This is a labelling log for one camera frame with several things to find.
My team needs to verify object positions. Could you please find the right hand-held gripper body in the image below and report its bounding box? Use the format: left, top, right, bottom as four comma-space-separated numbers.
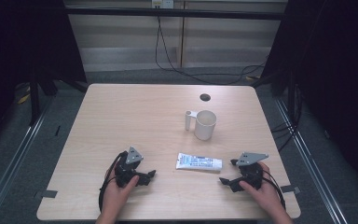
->
235, 151, 270, 191

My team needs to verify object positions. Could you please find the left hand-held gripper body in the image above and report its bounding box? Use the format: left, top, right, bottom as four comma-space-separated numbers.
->
115, 146, 145, 189

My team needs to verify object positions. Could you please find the white toothpaste tube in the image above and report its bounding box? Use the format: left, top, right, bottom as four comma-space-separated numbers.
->
175, 151, 224, 173

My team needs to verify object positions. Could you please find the white cup with handle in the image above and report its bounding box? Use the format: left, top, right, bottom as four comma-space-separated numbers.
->
184, 109, 218, 142

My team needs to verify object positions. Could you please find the person's right hand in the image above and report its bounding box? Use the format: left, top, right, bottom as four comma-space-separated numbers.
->
238, 161, 285, 217

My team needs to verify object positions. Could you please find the person's left hand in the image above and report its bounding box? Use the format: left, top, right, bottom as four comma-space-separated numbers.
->
100, 166, 141, 217

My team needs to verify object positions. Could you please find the grey tape strip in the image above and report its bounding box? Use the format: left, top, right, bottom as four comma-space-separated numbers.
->
33, 189, 59, 200
280, 184, 301, 195

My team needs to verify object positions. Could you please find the black metal stand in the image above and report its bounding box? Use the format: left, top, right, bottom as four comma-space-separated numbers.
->
28, 69, 42, 126

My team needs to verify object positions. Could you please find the yellow floor object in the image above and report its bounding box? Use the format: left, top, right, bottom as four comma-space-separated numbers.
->
16, 86, 33, 105

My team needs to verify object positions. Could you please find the dark curtain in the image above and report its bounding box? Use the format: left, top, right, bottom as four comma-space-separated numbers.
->
0, 0, 88, 150
260, 0, 358, 190

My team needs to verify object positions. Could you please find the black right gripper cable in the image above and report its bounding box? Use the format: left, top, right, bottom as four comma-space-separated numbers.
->
260, 168, 287, 210

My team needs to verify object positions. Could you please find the black floor cable bundle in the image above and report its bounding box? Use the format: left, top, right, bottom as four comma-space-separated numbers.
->
269, 82, 304, 154

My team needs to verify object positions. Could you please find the metal floor rail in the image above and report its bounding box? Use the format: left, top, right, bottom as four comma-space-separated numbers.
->
0, 98, 54, 224
274, 98, 350, 224

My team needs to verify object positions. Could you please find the black wall cable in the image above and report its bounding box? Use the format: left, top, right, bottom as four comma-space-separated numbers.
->
154, 15, 268, 86

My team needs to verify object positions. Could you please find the black horizontal frame bar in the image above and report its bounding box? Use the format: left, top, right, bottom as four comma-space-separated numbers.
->
64, 7, 289, 21

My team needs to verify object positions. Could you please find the white wall socket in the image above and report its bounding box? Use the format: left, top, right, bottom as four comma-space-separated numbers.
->
151, 0, 175, 9

